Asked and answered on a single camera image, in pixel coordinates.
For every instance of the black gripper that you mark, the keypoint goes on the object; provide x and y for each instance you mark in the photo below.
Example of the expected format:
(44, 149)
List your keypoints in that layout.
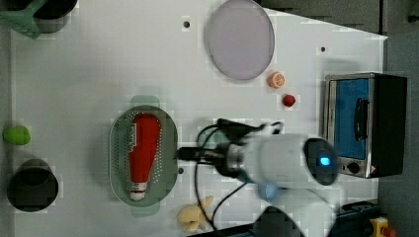
(217, 157)

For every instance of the red ketchup bottle toy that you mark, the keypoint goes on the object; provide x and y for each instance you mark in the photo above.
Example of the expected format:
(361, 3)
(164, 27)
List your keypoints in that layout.
(146, 131)

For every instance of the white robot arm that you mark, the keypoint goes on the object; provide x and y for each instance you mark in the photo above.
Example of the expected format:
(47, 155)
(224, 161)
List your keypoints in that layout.
(302, 169)

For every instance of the green oval strainer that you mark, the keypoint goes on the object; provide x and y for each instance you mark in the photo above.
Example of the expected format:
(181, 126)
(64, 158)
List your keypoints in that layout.
(164, 169)

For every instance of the blue cup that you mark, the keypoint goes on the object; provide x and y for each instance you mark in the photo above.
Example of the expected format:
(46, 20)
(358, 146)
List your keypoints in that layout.
(268, 193)

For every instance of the yellow banana toy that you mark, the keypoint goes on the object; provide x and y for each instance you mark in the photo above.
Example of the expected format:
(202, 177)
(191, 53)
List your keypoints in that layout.
(195, 216)

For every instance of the small red ball toy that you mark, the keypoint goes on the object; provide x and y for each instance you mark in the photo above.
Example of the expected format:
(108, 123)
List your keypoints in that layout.
(288, 100)

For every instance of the orange slice toy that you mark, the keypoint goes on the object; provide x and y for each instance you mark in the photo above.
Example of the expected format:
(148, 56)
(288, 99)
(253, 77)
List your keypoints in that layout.
(276, 80)

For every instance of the lilac round plate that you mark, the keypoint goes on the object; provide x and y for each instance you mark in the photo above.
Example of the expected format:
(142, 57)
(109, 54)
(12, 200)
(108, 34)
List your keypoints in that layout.
(241, 39)

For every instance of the silver toaster oven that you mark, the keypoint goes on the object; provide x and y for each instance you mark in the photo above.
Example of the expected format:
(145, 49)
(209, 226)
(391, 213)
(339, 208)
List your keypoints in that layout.
(364, 119)

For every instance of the yellow red emergency button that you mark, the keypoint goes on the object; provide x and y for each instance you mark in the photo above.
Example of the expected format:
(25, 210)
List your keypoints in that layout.
(381, 228)

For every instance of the green lime toy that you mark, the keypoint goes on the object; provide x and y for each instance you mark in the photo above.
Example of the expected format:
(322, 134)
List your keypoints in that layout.
(17, 135)

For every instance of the black cup with green box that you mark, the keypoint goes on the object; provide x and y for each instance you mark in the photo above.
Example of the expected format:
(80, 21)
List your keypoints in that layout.
(32, 18)

